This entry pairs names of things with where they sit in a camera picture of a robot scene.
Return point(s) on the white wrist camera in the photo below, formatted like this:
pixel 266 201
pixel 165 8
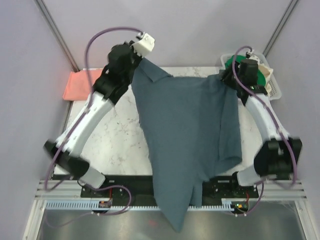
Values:
pixel 144 45
pixel 252 56

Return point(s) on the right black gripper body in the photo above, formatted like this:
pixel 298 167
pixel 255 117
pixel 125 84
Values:
pixel 229 79

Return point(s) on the aluminium front rail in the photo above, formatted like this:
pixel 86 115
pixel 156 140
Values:
pixel 70 189

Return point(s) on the aluminium frame post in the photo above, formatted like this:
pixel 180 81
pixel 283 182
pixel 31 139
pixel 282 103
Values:
pixel 280 26
pixel 41 5

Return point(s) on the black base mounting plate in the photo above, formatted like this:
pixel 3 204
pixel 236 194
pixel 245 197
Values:
pixel 141 188

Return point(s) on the white plastic laundry basket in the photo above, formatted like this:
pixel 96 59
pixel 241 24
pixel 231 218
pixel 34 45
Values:
pixel 273 89

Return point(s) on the right aluminium frame post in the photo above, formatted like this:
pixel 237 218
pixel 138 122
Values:
pixel 280 26

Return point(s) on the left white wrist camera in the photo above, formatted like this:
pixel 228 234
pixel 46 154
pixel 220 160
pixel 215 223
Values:
pixel 144 45

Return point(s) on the left aluminium frame post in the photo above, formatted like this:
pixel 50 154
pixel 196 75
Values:
pixel 41 5

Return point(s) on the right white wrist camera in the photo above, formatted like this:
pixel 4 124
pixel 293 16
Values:
pixel 252 56

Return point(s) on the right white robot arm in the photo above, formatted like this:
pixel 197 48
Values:
pixel 279 153

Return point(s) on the folded salmon pink t-shirt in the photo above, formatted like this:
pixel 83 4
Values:
pixel 77 87

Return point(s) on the green t-shirt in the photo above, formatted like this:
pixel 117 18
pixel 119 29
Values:
pixel 247 80

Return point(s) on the white slotted cable duct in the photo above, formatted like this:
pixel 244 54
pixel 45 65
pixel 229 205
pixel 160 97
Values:
pixel 99 205

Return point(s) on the blue-grey t-shirt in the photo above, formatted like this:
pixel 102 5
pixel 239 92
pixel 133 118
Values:
pixel 192 130

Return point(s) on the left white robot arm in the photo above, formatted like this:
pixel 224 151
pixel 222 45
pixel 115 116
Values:
pixel 108 88

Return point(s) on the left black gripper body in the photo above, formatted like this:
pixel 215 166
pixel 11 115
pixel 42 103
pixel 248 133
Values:
pixel 136 60

